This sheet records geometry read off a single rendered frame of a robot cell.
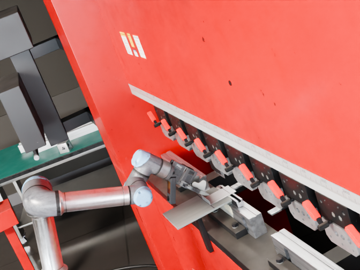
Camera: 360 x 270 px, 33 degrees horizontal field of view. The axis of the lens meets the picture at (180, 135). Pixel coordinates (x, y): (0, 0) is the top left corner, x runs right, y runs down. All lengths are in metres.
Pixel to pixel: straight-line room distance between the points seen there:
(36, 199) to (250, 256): 0.85
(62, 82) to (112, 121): 2.72
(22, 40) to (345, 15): 2.29
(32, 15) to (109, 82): 2.72
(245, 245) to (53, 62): 3.83
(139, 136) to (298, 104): 1.88
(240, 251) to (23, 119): 1.47
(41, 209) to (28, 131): 1.12
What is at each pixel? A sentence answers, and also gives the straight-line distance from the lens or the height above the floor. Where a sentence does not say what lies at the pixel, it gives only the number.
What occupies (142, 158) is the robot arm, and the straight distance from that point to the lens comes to 2.46.
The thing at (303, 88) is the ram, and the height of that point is 1.68.
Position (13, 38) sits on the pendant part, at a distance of 3.33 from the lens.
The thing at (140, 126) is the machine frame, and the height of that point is 1.16.
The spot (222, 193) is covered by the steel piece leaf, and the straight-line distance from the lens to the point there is 2.68.
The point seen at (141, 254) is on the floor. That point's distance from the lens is 4.55.
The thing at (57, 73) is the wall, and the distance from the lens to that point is 6.00.
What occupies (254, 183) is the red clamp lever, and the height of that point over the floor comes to 1.26.
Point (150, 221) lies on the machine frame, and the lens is 3.56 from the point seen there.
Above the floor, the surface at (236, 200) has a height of 1.00.
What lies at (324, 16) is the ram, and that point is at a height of 1.87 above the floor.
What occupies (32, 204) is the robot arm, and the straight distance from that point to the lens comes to 2.36.
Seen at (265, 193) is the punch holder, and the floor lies 1.21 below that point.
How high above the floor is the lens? 2.20
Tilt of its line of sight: 20 degrees down
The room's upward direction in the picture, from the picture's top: 21 degrees counter-clockwise
